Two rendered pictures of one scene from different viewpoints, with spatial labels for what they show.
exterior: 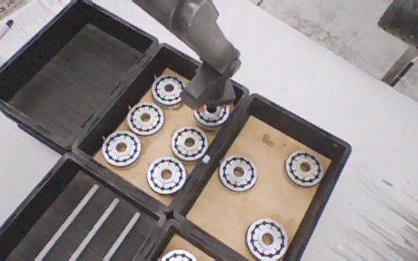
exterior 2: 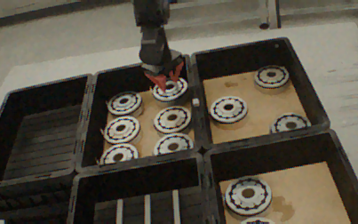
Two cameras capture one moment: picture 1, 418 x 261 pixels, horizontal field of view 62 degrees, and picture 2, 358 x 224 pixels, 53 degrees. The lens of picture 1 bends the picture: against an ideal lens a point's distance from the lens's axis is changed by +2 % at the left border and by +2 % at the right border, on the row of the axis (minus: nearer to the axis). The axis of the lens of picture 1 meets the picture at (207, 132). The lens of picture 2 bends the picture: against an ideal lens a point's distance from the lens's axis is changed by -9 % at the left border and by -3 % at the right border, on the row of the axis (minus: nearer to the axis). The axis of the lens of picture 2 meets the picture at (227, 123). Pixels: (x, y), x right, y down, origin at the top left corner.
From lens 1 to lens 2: 0.51 m
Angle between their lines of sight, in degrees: 26
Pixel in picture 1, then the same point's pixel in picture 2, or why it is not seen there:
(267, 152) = (238, 90)
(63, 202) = not seen: outside the picture
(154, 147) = (146, 146)
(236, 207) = (250, 133)
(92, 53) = (41, 130)
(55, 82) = (25, 164)
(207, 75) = (150, 28)
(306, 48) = (204, 43)
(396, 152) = (319, 54)
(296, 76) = not seen: hidden behind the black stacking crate
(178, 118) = (147, 117)
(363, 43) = not seen: hidden behind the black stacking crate
